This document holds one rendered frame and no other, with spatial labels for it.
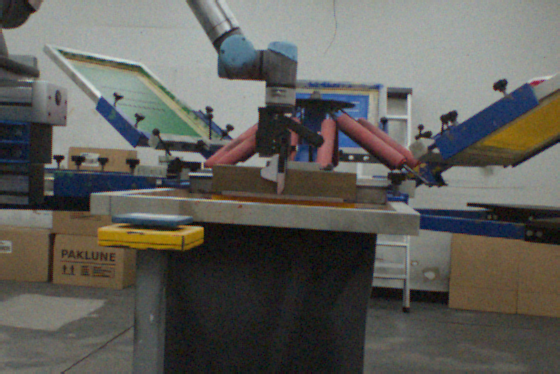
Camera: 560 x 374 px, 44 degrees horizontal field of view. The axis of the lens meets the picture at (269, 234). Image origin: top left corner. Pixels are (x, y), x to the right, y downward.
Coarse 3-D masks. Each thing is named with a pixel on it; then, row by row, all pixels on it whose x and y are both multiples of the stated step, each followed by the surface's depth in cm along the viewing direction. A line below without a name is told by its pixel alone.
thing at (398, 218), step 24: (120, 192) 135; (144, 192) 144; (168, 192) 162; (192, 216) 123; (216, 216) 122; (240, 216) 122; (264, 216) 121; (288, 216) 121; (312, 216) 120; (336, 216) 120; (360, 216) 119; (384, 216) 118; (408, 216) 118
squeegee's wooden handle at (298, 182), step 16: (224, 176) 172; (240, 176) 172; (256, 176) 171; (288, 176) 170; (304, 176) 170; (320, 176) 169; (336, 176) 169; (352, 176) 168; (256, 192) 172; (272, 192) 171; (288, 192) 171; (304, 192) 170; (320, 192) 170; (336, 192) 169; (352, 192) 169
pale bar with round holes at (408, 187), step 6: (186, 174) 206; (360, 180) 199; (366, 180) 199; (372, 180) 199; (378, 180) 199; (384, 180) 198; (402, 186) 198; (408, 186) 198; (414, 186) 198; (408, 192) 198; (414, 192) 198
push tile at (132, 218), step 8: (120, 216) 102; (128, 216) 103; (136, 216) 103; (144, 216) 104; (152, 216) 105; (160, 216) 106; (168, 216) 106; (176, 216) 107; (184, 216) 109; (144, 224) 101; (152, 224) 101; (160, 224) 101; (168, 224) 101; (176, 224) 101
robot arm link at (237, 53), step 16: (192, 0) 153; (208, 0) 152; (224, 0) 156; (208, 16) 153; (224, 16) 153; (208, 32) 155; (224, 32) 153; (240, 32) 154; (224, 48) 151; (240, 48) 151; (224, 64) 154; (240, 64) 152
